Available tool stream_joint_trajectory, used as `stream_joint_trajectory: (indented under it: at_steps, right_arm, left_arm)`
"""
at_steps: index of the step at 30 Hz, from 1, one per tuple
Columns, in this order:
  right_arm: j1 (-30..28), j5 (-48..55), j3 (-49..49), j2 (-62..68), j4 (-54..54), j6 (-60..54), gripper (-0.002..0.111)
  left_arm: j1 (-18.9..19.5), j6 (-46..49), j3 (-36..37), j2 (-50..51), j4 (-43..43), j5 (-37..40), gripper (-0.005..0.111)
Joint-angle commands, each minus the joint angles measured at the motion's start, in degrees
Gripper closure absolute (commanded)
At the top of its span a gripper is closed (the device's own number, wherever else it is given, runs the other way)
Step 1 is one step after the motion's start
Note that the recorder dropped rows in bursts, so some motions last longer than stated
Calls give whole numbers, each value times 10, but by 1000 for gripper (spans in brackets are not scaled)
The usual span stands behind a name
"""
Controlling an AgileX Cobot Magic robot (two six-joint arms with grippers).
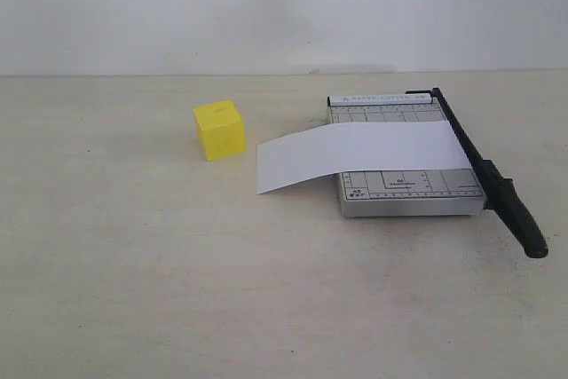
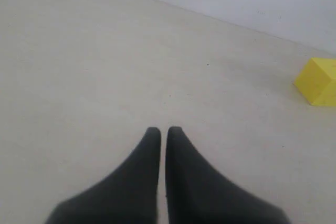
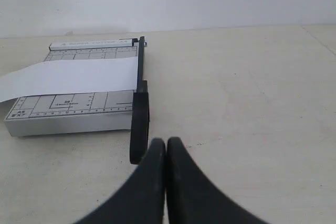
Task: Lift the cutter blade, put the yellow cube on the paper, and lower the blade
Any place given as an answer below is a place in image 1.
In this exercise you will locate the white paper strip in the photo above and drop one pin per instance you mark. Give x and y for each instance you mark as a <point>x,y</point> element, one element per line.
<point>357,146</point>

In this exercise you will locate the grey paper cutter base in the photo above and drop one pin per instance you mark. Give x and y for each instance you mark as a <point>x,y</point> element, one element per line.
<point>395,193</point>

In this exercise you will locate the yellow cube block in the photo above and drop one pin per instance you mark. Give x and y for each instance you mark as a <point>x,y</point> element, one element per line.
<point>221,130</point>

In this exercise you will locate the black cutter blade arm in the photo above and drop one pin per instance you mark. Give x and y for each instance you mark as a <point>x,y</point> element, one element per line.
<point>501,195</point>

